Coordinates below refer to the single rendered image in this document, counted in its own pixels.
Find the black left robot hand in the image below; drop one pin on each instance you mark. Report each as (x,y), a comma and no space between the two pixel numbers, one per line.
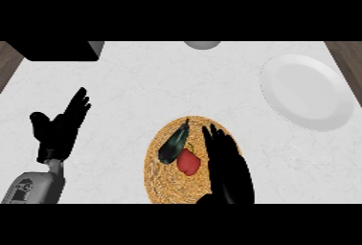
(59,132)

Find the red bell pepper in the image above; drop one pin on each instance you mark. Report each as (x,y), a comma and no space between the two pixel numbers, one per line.
(189,163)

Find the grey round object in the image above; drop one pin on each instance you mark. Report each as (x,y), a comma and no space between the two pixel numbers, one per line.
(203,44)

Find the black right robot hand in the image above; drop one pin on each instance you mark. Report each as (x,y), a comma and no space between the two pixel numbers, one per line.
(228,166)

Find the black box appliance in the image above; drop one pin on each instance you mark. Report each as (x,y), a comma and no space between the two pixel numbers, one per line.
(59,50)

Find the round woven straw placemat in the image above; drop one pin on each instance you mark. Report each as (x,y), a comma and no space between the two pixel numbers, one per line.
(172,178)

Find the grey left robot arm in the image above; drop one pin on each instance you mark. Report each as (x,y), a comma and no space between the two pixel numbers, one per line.
(39,188)

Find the white round plate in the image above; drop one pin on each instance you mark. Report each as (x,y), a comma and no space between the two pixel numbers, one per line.
(306,92)

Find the dark green eggplant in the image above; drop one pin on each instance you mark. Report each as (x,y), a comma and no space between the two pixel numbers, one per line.
(173,144)

